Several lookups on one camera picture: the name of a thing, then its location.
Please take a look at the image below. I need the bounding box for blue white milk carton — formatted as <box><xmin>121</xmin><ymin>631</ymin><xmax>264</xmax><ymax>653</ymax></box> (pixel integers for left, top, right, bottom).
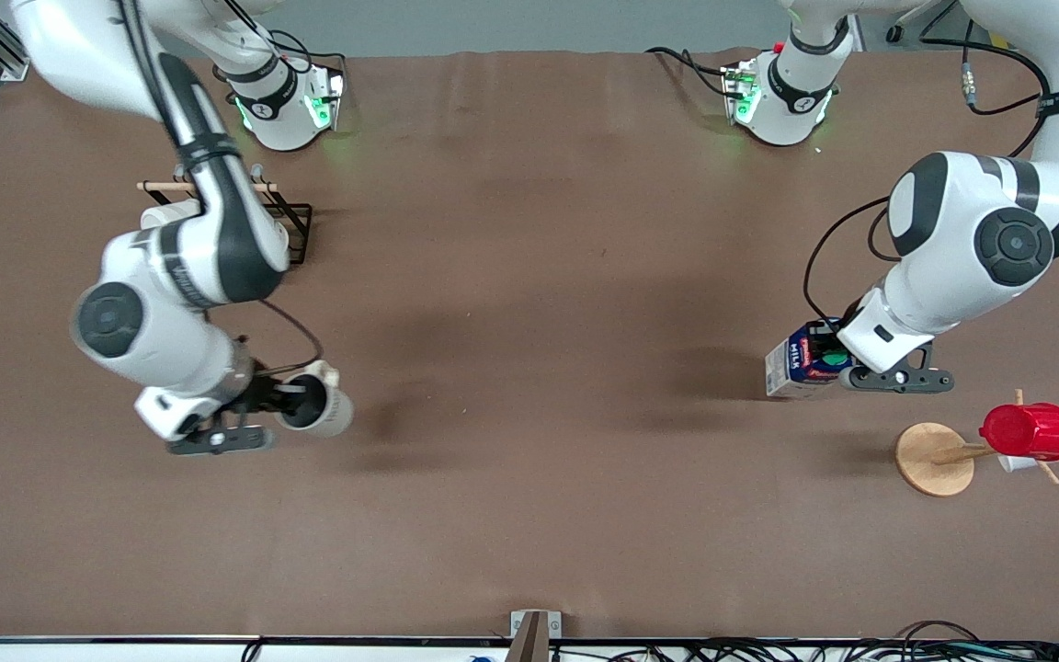
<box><xmin>765</xmin><ymin>319</ymin><xmax>854</xmax><ymax>400</ymax></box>

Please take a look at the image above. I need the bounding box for white mug grey interior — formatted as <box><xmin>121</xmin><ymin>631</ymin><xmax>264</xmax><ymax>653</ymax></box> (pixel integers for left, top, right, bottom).
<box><xmin>276</xmin><ymin>361</ymin><xmax>354</xmax><ymax>439</ymax></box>

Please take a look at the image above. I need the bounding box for red ribbed cup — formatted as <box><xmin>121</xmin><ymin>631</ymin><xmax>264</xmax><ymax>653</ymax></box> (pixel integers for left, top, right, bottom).
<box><xmin>980</xmin><ymin>402</ymin><xmax>1059</xmax><ymax>462</ymax></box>

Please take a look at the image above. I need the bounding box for wooden mug tree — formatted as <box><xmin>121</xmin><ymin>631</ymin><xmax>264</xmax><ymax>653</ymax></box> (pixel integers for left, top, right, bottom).
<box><xmin>895</xmin><ymin>389</ymin><xmax>1059</xmax><ymax>498</ymax></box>

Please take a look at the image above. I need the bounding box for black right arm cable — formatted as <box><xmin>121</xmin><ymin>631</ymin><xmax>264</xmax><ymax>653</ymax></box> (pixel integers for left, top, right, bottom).
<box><xmin>256</xmin><ymin>298</ymin><xmax>325</xmax><ymax>380</ymax></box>

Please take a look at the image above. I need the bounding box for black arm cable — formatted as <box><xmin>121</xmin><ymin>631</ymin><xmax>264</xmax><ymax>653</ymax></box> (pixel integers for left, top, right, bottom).
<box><xmin>256</xmin><ymin>298</ymin><xmax>325</xmax><ymax>380</ymax></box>
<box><xmin>917</xmin><ymin>17</ymin><xmax>1056</xmax><ymax>159</ymax></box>

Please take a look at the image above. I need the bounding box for black wire mug rack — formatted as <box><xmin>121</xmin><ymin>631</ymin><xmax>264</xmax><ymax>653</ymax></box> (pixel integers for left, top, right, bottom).
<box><xmin>137</xmin><ymin>164</ymin><xmax>313</xmax><ymax>268</ymax></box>

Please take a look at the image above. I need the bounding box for black cable bundle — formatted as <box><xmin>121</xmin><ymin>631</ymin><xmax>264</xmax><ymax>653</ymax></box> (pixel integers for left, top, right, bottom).
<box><xmin>240</xmin><ymin>621</ymin><xmax>1059</xmax><ymax>662</ymax></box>

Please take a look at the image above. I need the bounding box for black left arm upper cable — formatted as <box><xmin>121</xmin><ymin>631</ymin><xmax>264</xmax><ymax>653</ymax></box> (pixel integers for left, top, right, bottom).
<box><xmin>917</xmin><ymin>17</ymin><xmax>1056</xmax><ymax>159</ymax></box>

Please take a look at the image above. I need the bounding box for black base power cable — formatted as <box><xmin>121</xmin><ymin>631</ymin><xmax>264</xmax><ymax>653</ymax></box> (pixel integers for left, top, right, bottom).
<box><xmin>646</xmin><ymin>46</ymin><xmax>746</xmax><ymax>100</ymax></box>

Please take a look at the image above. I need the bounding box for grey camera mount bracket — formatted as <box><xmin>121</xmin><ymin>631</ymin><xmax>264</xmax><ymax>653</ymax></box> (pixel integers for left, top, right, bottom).
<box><xmin>506</xmin><ymin>610</ymin><xmax>564</xmax><ymax>662</ymax></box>

